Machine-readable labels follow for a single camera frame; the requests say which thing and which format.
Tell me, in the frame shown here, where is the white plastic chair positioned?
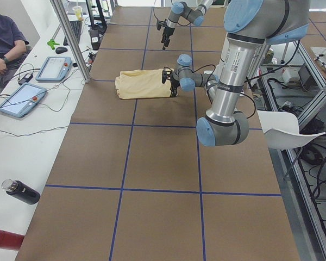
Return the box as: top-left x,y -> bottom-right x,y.
258,110 -> 325,150

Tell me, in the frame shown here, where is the red cylinder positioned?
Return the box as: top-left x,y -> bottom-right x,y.
0,230 -> 24,251

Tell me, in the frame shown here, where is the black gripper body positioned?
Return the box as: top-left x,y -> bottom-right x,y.
162,68 -> 179,93
156,19 -> 175,39

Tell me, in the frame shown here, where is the far blue teach pendant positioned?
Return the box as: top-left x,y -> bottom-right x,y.
35,57 -> 72,82

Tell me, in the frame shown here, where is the black water bottle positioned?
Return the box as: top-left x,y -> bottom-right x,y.
1,179 -> 40,205

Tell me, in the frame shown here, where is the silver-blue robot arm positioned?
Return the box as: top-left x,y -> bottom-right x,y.
162,0 -> 310,146
156,0 -> 215,50

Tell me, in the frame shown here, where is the black keyboard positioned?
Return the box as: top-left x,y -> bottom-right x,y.
70,20 -> 83,44

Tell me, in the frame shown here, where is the black labelled box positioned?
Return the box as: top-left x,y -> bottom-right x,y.
89,29 -> 101,51

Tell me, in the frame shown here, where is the drink cup with straw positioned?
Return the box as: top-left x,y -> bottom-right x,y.
72,1 -> 83,21

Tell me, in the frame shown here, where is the cream long-sleeve printed shirt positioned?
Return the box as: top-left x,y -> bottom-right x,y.
115,69 -> 171,100

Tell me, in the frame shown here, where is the blue teach pendant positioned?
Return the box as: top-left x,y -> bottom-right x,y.
0,83 -> 47,118
35,57 -> 72,82

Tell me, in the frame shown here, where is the aluminium frame post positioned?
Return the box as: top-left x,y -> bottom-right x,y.
50,0 -> 90,83

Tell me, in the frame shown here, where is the green plastic clamp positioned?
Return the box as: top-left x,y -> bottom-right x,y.
47,39 -> 60,50

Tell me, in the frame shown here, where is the near blue teach pendant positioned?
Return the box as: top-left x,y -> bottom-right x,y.
0,83 -> 47,118

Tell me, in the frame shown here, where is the seated person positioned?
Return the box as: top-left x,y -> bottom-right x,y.
0,14 -> 29,89

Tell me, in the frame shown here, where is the black computer mouse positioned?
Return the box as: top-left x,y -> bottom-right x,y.
55,47 -> 68,54

